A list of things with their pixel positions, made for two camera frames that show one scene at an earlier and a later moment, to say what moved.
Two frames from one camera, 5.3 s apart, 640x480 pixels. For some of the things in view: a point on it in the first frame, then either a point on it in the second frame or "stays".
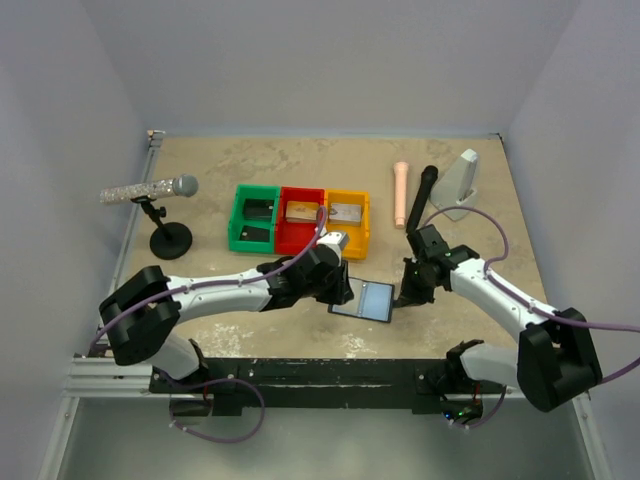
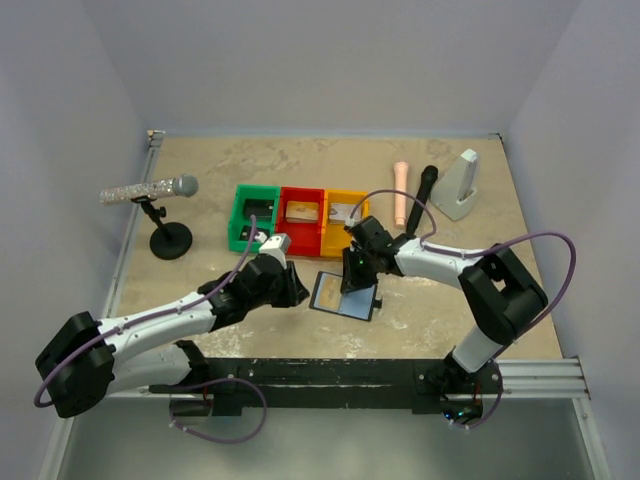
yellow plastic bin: [358, 235] stays
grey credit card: [255, 233] stays
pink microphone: [400, 193] stays
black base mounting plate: [230, 384] stays
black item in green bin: [258, 209] stays
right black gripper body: [426, 288] -> [371, 251]
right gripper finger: [409, 292] -> [354, 270]
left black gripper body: [326, 291] -> [282, 294]
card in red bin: [302, 211] stays
